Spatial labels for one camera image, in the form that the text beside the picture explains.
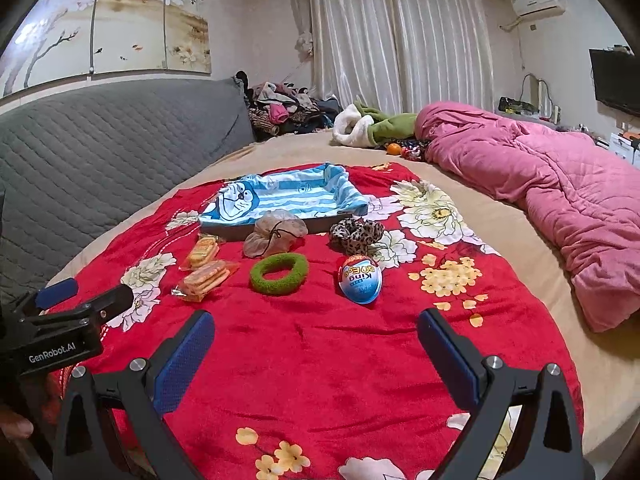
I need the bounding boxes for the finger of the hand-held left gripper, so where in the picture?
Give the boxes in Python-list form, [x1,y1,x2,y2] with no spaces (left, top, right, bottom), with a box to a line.
[42,284,135,332]
[34,278,79,312]

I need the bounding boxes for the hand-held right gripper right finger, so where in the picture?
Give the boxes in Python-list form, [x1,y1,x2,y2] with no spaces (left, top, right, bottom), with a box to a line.
[417,308,596,480]

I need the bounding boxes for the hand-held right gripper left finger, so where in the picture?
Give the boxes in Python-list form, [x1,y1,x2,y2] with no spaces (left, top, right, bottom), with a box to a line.
[52,310,216,480]

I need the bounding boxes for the rice cracker packet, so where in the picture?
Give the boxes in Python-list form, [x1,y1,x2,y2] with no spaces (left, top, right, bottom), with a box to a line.
[172,259,241,303]
[181,233,223,271]

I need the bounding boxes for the green fuzzy scrunchie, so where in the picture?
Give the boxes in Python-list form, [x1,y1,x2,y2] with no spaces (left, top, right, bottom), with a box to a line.
[250,253,310,296]

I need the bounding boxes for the blue white toy egg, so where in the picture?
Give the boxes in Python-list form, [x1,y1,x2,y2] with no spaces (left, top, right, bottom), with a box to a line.
[336,254,384,306]

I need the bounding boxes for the leopard print scrunchie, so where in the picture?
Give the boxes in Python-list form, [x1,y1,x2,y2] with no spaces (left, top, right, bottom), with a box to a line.
[329,217,385,257]

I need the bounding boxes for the beige sheer scrunchie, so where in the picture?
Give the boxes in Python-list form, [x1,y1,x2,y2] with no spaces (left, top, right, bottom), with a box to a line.
[243,210,309,259]

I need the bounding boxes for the person's left hand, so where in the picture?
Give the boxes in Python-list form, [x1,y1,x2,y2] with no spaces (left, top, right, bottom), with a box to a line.
[0,406,35,442]

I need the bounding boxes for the red floral blanket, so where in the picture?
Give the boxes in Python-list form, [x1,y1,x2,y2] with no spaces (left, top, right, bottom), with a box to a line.
[42,162,586,480]

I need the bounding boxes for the grey quilted headboard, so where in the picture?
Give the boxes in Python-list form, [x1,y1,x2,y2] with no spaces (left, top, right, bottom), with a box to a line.
[0,77,257,311]

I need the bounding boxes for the tray with Doraemon cloth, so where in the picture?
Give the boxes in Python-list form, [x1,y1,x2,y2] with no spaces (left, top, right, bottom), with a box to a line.
[199,162,370,224]

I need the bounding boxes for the pink quilt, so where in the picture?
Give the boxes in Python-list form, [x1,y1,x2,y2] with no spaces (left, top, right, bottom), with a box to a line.
[414,101,640,333]

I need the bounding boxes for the dark patterned cloth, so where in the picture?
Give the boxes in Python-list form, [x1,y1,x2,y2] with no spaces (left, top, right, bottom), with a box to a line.
[382,137,434,161]

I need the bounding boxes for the green white plush garment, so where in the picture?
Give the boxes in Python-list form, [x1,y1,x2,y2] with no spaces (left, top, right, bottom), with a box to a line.
[332,102,418,149]

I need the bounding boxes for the pile of clothes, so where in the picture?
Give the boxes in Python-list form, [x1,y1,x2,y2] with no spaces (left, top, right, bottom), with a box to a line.
[235,71,346,142]

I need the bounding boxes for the white storage boxes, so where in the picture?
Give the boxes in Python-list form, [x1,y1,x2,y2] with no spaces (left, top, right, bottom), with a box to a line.
[608,131,640,168]

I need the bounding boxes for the black television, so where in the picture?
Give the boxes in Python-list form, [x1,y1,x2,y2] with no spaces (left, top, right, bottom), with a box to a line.
[589,47,640,113]

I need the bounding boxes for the white curtains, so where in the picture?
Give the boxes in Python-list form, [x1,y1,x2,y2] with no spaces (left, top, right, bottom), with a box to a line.
[290,0,501,116]

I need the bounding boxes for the white air conditioner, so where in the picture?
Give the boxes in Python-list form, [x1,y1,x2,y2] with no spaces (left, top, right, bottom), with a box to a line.
[511,0,567,17]

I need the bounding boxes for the floral wall mural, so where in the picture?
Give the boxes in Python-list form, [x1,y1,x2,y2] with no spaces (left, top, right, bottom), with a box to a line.
[0,0,212,98]

